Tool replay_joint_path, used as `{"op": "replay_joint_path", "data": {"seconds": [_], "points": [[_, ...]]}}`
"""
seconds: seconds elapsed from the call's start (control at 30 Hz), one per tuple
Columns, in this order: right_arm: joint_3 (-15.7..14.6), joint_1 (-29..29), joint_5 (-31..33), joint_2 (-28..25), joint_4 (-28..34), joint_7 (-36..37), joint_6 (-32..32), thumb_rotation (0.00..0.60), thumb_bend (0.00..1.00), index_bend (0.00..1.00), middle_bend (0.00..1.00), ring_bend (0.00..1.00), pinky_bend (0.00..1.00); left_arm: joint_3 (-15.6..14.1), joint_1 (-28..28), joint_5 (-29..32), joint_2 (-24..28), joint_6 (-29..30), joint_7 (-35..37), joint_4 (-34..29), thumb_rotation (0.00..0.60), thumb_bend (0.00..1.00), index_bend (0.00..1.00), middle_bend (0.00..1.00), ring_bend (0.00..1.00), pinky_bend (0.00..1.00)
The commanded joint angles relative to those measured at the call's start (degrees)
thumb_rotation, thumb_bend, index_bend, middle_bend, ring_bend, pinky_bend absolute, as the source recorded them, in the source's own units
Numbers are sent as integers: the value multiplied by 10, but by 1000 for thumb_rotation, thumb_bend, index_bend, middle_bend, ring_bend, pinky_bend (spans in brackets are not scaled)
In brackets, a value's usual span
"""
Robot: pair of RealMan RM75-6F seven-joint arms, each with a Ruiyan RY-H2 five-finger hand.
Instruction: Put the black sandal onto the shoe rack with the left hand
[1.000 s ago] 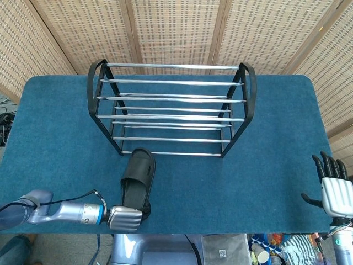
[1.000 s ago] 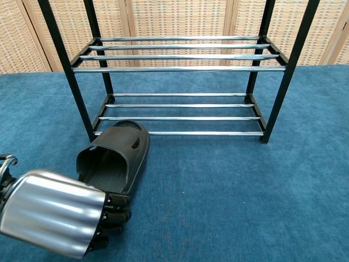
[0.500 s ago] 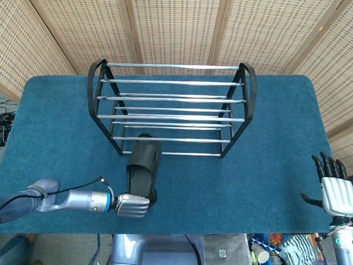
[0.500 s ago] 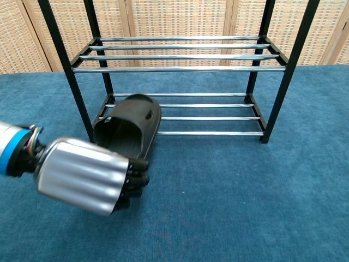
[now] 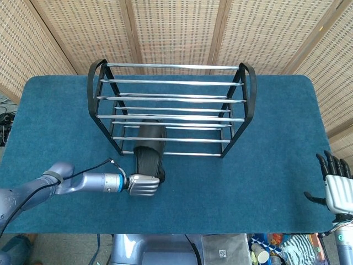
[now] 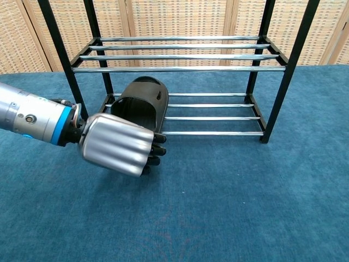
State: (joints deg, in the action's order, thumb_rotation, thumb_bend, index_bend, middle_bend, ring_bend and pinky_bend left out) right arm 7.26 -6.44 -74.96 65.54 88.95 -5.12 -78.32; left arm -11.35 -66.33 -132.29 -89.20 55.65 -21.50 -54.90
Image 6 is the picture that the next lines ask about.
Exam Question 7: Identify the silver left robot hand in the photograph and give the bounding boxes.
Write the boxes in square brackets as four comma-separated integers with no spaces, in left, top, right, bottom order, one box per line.
[77,112,167,178]

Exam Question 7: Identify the black rubber slide sandal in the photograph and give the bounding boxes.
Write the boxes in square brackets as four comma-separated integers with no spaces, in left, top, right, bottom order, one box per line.
[111,76,170,136]

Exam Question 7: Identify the black metal shoe rack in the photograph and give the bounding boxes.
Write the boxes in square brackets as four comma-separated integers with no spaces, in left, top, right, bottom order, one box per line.
[37,0,321,145]

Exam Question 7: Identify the blue fabric table cover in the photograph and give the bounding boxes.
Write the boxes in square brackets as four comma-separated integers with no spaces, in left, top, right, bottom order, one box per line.
[0,64,349,262]

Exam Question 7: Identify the woven rattan folding screen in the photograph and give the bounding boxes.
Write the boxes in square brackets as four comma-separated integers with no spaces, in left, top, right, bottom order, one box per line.
[0,0,349,75]

